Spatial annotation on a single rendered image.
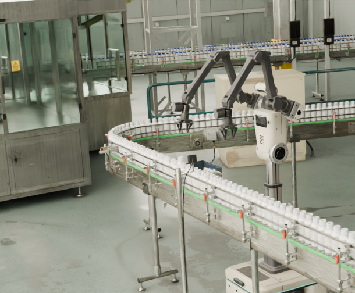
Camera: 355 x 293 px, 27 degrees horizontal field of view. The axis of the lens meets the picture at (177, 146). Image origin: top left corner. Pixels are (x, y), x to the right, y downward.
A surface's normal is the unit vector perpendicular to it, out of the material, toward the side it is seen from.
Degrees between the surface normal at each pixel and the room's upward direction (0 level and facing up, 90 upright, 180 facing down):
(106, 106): 90
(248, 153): 90
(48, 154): 90
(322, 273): 90
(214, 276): 0
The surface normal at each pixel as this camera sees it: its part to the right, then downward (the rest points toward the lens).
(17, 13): 0.46, 0.17
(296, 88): 0.16, 0.21
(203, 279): -0.06, -0.97
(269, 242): -0.89, 0.15
